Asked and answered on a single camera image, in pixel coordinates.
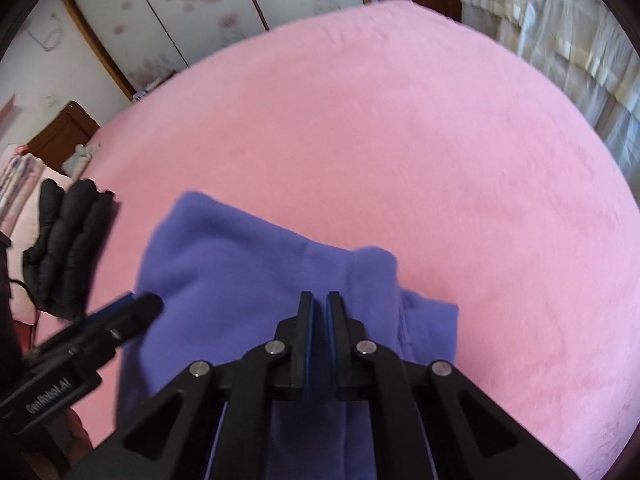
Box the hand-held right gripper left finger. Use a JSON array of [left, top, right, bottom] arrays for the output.
[[80, 290, 316, 480]]

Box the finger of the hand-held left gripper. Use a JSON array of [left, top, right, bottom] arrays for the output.
[[107, 294, 166, 348], [82, 295, 136, 328]]

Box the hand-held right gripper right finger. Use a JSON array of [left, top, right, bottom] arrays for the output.
[[326, 290, 583, 480]]

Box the purple zip hoodie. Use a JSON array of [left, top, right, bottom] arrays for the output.
[[117, 190, 460, 480]]

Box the black puffer jacket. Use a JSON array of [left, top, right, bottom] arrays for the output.
[[22, 178, 121, 318]]

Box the small grey plush toy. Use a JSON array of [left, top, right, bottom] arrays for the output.
[[62, 142, 101, 178]]

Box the wooden headboard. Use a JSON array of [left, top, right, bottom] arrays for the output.
[[25, 101, 101, 173]]

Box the pink bed blanket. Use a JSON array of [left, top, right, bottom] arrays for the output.
[[65, 0, 640, 471]]

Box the small blue white box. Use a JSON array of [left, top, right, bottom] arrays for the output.
[[132, 75, 176, 101]]

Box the floral sliding-door wardrobe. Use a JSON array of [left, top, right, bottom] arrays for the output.
[[55, 0, 373, 101]]

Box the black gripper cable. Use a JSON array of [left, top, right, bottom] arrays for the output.
[[7, 277, 43, 356]]

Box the white wall cable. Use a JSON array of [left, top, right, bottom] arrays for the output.
[[25, 12, 63, 53]]

